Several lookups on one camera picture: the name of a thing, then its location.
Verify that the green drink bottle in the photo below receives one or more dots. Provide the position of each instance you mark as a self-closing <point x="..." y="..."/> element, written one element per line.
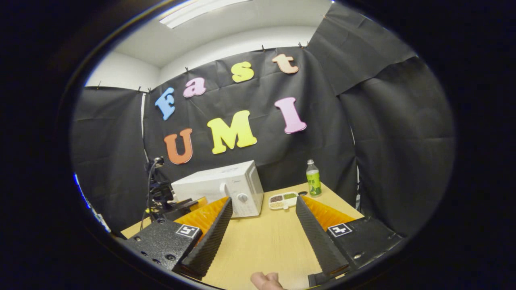
<point x="313" y="181"/>

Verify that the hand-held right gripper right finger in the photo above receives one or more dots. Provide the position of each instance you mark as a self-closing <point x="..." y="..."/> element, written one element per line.
<point x="318" y="237"/>

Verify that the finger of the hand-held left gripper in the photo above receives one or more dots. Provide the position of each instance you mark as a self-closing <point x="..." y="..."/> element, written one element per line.
<point x="181" y="207"/>

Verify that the large ceiling light panel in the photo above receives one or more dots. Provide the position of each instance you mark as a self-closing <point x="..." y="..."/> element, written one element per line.
<point x="193" y="10"/>

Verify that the white divided snack tray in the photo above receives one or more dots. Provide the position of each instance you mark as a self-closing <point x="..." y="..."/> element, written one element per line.
<point x="282" y="200"/>

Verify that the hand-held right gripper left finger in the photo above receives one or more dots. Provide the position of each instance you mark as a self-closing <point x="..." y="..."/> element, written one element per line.
<point x="211" y="237"/>

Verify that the black backdrop cloth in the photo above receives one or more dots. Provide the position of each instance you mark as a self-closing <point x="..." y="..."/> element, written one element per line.
<point x="383" y="141"/>

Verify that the white microwave oven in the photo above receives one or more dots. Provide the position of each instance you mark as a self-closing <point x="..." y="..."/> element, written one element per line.
<point x="213" y="185"/>

